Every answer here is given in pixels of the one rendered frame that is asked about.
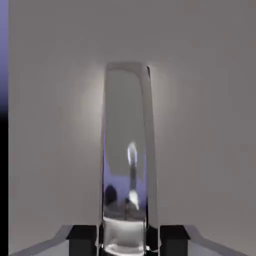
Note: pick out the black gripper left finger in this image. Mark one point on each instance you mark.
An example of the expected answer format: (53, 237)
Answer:
(82, 242)

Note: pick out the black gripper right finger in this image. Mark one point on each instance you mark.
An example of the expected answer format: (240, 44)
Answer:
(173, 242)

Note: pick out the grey painted cabinet door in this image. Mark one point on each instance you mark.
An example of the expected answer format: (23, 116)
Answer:
(50, 120)

